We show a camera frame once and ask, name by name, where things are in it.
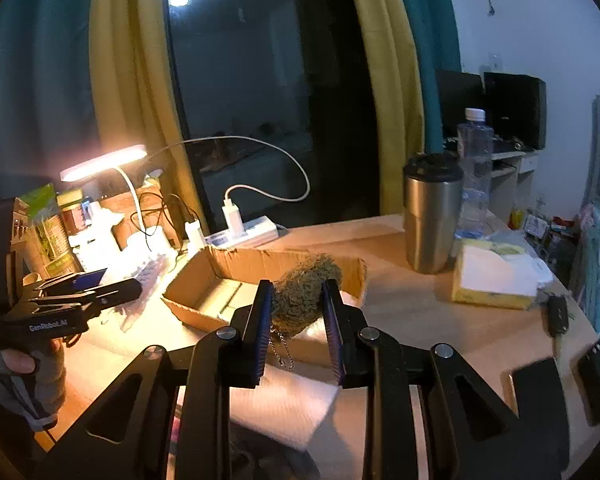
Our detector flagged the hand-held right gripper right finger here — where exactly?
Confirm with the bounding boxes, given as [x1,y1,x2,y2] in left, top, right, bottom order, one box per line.
[322,279,572,480]

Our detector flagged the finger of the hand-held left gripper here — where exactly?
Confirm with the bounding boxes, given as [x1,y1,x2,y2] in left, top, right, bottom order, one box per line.
[39,268,109,295]
[29,278,144,312]

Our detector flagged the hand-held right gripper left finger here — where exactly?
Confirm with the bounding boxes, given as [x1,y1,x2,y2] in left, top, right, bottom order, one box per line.
[45,280,274,480]

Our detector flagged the fuzzy green plush keychain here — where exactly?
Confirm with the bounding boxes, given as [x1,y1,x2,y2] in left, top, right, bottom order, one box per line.
[270,253,344,372]

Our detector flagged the cardboard box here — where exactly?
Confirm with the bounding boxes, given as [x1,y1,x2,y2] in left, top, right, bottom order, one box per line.
[161,244,369,367]

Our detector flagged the person's left hand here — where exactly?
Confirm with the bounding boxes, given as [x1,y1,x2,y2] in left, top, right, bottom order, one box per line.
[0,338,67,413]

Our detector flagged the clear plastic pack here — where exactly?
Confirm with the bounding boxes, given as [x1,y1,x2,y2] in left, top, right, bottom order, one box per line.
[121,252,179,303]

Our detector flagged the green snack packet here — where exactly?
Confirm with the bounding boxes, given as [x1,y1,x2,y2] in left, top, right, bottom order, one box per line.
[17,184,82,277]

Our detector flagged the glass jar brown contents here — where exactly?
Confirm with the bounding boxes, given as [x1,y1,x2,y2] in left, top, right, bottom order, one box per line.
[57,189,92,237]

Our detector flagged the white paper towel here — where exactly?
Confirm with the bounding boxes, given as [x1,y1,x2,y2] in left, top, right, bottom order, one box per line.
[172,359,342,454]

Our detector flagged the white power strip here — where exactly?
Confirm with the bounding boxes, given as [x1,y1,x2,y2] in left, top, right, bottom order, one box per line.
[204,215,281,250]

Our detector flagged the small white charger plug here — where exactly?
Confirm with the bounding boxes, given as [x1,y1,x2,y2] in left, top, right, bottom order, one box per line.
[184,219,207,252]

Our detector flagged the white desk lamp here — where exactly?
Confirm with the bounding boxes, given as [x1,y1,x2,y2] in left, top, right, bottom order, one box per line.
[59,143,149,243]

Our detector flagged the steel tumbler black lid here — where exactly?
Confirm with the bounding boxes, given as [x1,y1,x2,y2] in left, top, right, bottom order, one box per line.
[403,152,465,275]

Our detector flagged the yellow tissue pack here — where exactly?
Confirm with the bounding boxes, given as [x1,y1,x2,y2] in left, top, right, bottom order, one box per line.
[450,241,557,311]

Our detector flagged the teal curtain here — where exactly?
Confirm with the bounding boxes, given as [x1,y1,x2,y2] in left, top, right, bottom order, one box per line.
[0,0,102,202]
[390,0,464,155]

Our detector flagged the yellow curtain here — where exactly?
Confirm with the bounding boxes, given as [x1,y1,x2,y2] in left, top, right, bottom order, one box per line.
[88,0,207,233]
[340,0,427,217]

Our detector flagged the clear plastic bag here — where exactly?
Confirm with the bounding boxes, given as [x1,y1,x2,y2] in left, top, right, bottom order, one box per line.
[484,229,542,262]

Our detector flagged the black phone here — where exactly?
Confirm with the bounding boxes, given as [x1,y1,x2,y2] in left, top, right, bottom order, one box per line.
[509,357,571,413]

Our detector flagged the clear plastic water bottle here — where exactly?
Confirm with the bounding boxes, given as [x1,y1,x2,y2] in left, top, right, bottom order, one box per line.
[454,107,496,242]

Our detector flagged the black car key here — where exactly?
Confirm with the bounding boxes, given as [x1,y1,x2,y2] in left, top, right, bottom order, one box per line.
[546,293,572,339]

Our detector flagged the white side desk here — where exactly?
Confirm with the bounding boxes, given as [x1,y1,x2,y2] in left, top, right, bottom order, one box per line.
[444,139,539,217]

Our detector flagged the dark glass window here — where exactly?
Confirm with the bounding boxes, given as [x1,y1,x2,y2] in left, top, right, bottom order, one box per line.
[162,0,382,232]

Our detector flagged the black monitor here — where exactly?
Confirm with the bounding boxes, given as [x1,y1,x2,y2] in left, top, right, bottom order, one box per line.
[434,68,486,142]
[482,72,548,151]

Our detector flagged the black cables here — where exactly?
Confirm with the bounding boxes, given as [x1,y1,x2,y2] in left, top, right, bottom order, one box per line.
[139,192,197,252]

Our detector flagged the white charger cable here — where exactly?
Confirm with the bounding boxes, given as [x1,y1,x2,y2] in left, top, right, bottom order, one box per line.
[146,137,311,207]

